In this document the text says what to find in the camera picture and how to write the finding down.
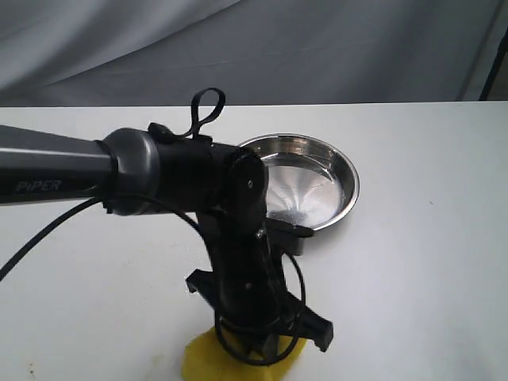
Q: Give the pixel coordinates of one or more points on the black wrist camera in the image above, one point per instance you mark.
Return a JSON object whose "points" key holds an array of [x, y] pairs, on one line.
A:
{"points": [[288, 237]]}

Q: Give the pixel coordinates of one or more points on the grey fabric backdrop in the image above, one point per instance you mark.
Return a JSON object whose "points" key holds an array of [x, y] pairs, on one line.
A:
{"points": [[159, 53]]}

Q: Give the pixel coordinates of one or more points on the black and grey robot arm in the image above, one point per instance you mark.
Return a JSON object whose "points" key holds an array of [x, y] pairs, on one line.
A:
{"points": [[134, 172]]}

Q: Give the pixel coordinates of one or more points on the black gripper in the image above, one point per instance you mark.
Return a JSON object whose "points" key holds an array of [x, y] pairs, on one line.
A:
{"points": [[247, 290]]}

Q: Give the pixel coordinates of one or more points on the yellow sponge block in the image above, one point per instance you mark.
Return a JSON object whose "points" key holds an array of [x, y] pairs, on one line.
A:
{"points": [[205, 359]]}

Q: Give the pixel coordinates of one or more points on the round stainless steel dish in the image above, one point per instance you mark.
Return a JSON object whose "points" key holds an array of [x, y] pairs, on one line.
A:
{"points": [[311, 183]]}

